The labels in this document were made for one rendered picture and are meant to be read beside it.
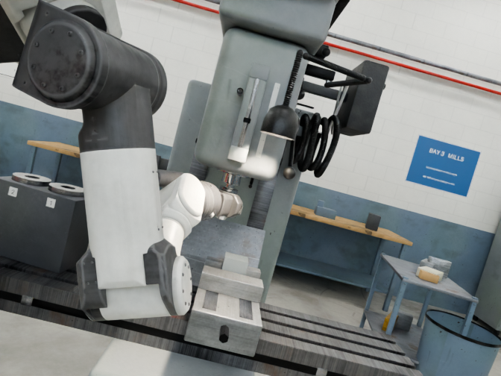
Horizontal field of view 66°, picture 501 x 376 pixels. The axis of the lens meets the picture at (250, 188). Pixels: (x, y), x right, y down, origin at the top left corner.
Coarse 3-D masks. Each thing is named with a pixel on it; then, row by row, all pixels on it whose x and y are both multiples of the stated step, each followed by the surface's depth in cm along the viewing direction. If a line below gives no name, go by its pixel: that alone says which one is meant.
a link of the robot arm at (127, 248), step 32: (96, 160) 44; (128, 160) 45; (96, 192) 44; (128, 192) 45; (96, 224) 45; (128, 224) 45; (160, 224) 49; (96, 256) 45; (128, 256) 45; (160, 256) 46; (96, 288) 46; (160, 288) 46
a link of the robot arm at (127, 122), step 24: (120, 48) 43; (120, 72) 42; (144, 72) 47; (120, 96) 44; (144, 96) 47; (96, 120) 44; (120, 120) 44; (144, 120) 46; (96, 144) 44; (120, 144) 44; (144, 144) 46
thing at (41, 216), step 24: (0, 192) 94; (24, 192) 94; (48, 192) 93; (72, 192) 95; (0, 216) 94; (24, 216) 94; (48, 216) 93; (72, 216) 93; (0, 240) 95; (24, 240) 94; (48, 240) 94; (72, 240) 96; (48, 264) 94; (72, 264) 99
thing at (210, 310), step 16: (208, 256) 104; (256, 272) 102; (208, 304) 82; (224, 304) 85; (240, 304) 87; (256, 304) 90; (192, 320) 78; (208, 320) 78; (224, 320) 79; (240, 320) 79; (256, 320) 81; (192, 336) 79; (208, 336) 79; (240, 336) 79; (256, 336) 79; (240, 352) 79
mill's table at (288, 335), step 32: (0, 256) 95; (0, 288) 86; (32, 288) 86; (64, 288) 88; (192, 288) 108; (64, 320) 87; (128, 320) 87; (160, 320) 88; (288, 320) 104; (320, 320) 110; (192, 352) 88; (224, 352) 88; (256, 352) 89; (288, 352) 89; (320, 352) 90; (352, 352) 96; (384, 352) 100
